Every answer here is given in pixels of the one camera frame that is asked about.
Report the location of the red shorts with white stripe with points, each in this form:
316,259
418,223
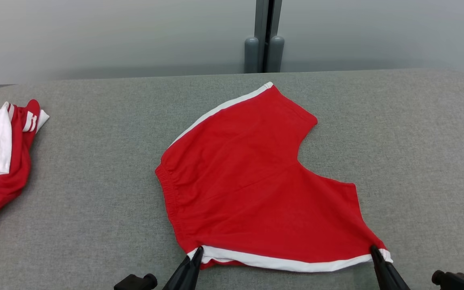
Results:
256,181

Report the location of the grey fabric upholstered bench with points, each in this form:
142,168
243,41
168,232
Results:
95,181

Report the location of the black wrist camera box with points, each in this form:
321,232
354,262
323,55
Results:
135,283
457,282

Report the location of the grey partition post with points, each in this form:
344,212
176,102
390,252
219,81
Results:
277,54
251,56

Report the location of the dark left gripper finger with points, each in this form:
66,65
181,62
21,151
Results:
193,270
177,280

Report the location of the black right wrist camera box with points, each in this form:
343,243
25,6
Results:
457,282

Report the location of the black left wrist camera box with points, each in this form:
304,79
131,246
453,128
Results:
135,283

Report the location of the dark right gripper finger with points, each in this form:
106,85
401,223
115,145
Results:
383,278
397,282

